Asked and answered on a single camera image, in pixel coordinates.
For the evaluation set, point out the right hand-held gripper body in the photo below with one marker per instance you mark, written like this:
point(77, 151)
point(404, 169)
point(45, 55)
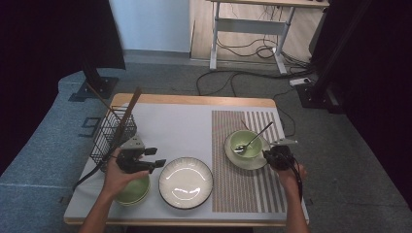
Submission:
point(281, 158)

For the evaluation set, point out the metal spoon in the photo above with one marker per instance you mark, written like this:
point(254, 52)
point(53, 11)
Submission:
point(256, 138)

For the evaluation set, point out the white plate with dark rim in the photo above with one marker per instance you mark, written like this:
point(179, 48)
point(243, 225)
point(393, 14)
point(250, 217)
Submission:
point(243, 163)
point(188, 184)

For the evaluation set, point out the black metal stand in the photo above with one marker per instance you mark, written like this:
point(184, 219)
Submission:
point(311, 93)

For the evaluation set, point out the black stand with base plate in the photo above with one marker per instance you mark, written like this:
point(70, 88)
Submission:
point(97, 87)

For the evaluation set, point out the person's right hand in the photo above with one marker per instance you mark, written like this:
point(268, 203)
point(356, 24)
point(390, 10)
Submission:
point(290, 178)

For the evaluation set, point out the white table cover sheet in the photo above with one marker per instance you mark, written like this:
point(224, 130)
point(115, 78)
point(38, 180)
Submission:
point(175, 129)

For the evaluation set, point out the white power strip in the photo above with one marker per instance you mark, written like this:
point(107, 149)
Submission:
point(299, 81)

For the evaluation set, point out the white metal frame desk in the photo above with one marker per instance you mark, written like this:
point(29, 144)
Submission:
point(249, 26)

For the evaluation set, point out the green ceramic bowl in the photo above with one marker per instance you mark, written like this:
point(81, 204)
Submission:
point(256, 150)
point(136, 189)
point(134, 204)

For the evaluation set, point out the black curtain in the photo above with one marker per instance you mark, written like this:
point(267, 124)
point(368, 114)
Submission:
point(48, 48)
point(382, 97)

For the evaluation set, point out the brown striped woven placemat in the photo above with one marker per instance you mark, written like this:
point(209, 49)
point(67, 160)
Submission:
point(233, 194)

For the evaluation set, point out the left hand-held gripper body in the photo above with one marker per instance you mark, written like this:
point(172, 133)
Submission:
point(131, 160)

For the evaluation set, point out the light wooden table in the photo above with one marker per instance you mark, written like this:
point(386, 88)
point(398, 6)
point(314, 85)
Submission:
point(194, 99)

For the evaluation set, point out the person's left hand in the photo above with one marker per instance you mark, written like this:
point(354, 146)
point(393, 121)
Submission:
point(116, 181)

